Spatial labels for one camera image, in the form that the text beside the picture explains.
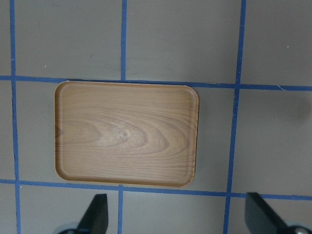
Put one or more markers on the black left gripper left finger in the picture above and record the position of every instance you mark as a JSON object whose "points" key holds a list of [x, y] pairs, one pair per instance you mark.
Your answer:
{"points": [[95, 219]]}

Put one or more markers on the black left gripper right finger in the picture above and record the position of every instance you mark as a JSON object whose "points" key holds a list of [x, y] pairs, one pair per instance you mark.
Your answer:
{"points": [[260, 218]]}

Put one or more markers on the wooden tray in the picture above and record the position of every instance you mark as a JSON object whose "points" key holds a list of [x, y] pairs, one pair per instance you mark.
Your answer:
{"points": [[126, 133]]}

